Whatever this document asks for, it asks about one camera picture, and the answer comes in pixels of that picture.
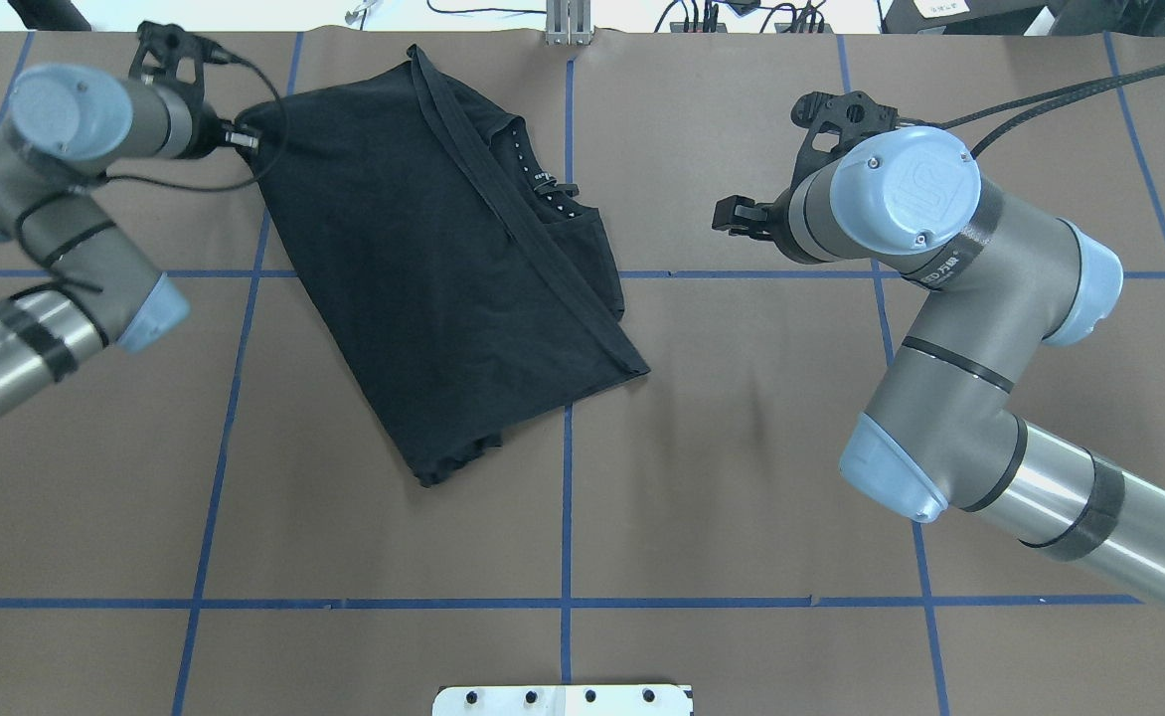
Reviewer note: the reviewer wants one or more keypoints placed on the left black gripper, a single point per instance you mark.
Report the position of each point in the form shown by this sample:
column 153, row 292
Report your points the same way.
column 211, row 136

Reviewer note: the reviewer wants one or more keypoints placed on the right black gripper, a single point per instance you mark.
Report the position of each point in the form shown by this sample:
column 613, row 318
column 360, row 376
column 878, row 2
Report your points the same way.
column 779, row 216

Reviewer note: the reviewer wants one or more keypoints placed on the black graphic t-shirt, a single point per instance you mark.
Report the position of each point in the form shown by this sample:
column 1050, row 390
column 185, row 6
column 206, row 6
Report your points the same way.
column 467, row 289

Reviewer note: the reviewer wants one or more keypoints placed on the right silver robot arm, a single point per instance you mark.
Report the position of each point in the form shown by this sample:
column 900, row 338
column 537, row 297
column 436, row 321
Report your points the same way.
column 1002, row 279

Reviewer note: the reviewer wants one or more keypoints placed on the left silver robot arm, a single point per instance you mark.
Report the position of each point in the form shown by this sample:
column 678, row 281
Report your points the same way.
column 65, row 125

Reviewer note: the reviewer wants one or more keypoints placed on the aluminium frame post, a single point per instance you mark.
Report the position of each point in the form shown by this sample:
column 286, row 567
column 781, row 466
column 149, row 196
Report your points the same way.
column 569, row 23

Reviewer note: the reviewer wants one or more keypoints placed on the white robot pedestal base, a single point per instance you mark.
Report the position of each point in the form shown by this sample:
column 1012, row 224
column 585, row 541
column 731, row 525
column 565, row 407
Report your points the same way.
column 565, row 699

